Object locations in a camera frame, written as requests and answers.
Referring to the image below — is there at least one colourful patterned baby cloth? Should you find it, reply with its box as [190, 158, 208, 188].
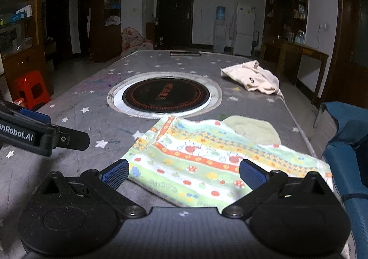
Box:
[123, 116, 333, 210]

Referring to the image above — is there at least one red plastic stool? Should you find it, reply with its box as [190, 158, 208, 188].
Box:
[11, 70, 51, 109]

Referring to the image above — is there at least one pale green towel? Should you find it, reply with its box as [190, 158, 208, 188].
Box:
[223, 116, 281, 145]

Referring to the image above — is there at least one blue fabric storage bag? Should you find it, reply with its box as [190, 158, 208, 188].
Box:
[310, 102, 367, 258]

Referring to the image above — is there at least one cream garment with number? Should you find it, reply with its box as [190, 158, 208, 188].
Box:
[221, 60, 285, 100]

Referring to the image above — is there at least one round black induction cooker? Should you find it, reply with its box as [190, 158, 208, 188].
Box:
[107, 71, 222, 119]

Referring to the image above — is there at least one wooden side table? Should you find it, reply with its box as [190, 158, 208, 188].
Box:
[260, 35, 329, 104]

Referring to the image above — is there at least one pink patterned play tent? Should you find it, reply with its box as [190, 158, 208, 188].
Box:
[120, 27, 153, 58]

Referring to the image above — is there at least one wooden shelf cabinet left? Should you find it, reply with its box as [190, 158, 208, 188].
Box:
[1, 0, 54, 94]

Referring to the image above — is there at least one water dispenser with bottle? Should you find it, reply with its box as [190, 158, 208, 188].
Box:
[213, 6, 226, 53]

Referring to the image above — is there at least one white refrigerator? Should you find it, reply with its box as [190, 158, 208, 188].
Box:
[232, 3, 256, 56]

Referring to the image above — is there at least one dark wooden door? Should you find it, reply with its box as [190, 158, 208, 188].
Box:
[156, 0, 194, 49]

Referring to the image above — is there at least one dark wall shelf right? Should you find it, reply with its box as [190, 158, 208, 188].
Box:
[263, 0, 309, 42]

